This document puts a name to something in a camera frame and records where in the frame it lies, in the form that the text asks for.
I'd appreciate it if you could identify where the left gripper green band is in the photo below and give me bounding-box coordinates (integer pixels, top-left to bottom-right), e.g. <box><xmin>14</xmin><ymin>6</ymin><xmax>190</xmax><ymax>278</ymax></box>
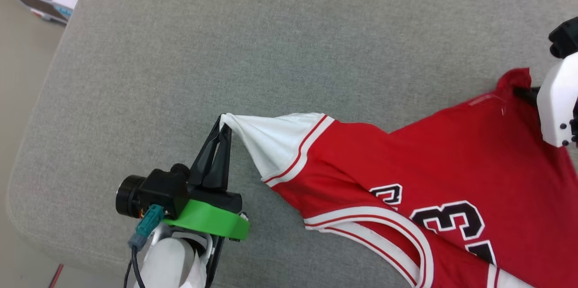
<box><xmin>163</xmin><ymin>114</ymin><xmax>250</xmax><ymax>241</ymax></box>

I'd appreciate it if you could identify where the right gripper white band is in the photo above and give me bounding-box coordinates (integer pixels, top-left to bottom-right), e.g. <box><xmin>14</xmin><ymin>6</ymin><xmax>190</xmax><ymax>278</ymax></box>
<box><xmin>513</xmin><ymin>51</ymin><xmax>578</xmax><ymax>148</ymax></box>

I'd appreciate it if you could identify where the red white basketball jersey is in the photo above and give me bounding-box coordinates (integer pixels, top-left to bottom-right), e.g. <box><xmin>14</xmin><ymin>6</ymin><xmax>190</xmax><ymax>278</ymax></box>
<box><xmin>220</xmin><ymin>68</ymin><xmax>578</xmax><ymax>288</ymax></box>

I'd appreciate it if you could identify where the left teal cable connector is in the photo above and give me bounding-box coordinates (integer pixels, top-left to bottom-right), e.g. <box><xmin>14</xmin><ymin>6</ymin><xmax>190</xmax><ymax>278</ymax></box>
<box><xmin>128</xmin><ymin>204</ymin><xmax>164</xmax><ymax>251</ymax></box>

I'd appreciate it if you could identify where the red black floor cable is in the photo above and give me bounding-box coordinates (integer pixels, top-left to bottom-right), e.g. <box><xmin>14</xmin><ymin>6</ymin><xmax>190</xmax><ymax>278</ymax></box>
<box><xmin>47</xmin><ymin>263</ymin><xmax>64</xmax><ymax>288</ymax></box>

